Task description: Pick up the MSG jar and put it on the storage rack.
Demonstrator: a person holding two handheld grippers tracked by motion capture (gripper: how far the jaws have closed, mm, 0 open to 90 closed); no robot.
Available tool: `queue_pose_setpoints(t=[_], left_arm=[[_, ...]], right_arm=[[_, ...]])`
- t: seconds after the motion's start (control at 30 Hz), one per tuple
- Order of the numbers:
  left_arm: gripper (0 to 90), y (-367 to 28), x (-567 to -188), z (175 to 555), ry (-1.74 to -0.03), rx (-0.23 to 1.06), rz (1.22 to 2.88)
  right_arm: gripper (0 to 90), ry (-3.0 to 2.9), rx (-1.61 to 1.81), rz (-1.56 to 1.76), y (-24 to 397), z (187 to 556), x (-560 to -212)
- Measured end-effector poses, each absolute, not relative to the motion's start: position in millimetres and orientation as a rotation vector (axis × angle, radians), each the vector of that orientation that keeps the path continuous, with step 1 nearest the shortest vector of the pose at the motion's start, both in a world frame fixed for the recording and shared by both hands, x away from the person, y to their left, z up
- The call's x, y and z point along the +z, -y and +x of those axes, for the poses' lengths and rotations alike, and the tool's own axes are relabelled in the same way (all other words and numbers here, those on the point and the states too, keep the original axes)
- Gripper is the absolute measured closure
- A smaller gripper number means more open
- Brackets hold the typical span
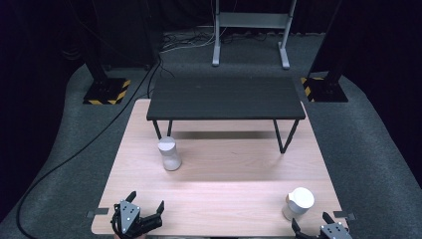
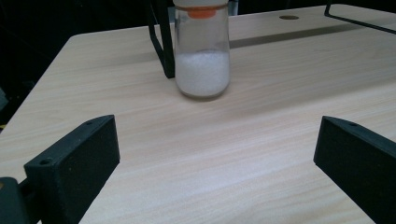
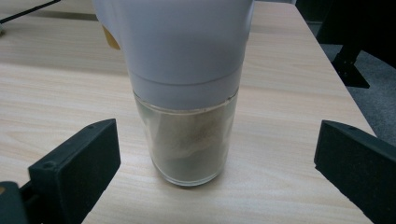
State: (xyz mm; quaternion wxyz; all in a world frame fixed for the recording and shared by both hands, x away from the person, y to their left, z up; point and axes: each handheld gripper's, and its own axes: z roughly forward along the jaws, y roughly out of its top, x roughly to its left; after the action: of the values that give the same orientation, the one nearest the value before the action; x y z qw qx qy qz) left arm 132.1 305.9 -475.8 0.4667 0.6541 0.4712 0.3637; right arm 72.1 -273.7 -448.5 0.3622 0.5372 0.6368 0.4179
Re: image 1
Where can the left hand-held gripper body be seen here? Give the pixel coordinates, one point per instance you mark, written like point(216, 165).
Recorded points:
point(130, 214)

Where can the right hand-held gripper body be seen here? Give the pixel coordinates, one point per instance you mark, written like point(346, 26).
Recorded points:
point(335, 231)

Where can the white cup with lid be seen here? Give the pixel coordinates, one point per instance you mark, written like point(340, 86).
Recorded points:
point(298, 203)

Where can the grey-white cylindrical cup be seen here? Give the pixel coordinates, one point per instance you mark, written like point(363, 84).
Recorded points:
point(169, 154)

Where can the small black shelf table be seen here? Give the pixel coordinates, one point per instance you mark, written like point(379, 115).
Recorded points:
point(225, 98)

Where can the person's left hand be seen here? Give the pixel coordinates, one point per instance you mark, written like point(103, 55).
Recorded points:
point(132, 237)

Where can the grey tape strip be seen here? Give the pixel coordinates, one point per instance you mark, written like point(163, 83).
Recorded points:
point(344, 215)
point(98, 212)

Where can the black stand with striped base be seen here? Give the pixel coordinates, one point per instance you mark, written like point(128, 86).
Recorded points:
point(106, 90)
point(323, 89)

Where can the grey metal stand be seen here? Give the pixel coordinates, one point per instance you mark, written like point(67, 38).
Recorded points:
point(252, 21)

